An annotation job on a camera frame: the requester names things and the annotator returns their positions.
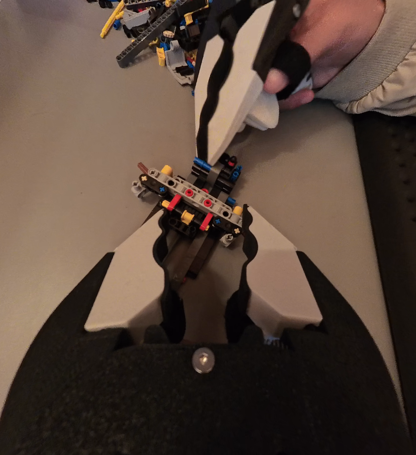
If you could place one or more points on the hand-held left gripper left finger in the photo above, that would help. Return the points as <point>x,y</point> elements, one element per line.
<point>126,284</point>

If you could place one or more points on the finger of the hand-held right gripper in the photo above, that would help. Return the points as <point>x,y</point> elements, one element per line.
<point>236,89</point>
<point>208,64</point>

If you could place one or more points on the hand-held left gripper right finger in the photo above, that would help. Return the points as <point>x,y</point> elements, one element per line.
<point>282,284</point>

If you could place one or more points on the blue toy brick pin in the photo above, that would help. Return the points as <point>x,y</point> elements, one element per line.
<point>201,161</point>

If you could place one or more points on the toy brick chassis assembly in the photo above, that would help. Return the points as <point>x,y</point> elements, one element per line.
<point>193,192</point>

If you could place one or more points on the person's right forearm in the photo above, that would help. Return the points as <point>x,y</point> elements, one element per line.
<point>400,71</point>

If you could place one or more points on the grey desk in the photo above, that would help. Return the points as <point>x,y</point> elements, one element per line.
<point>51,177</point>

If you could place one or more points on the pile of mixed toy bricks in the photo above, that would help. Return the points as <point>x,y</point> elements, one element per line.
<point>158,35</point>

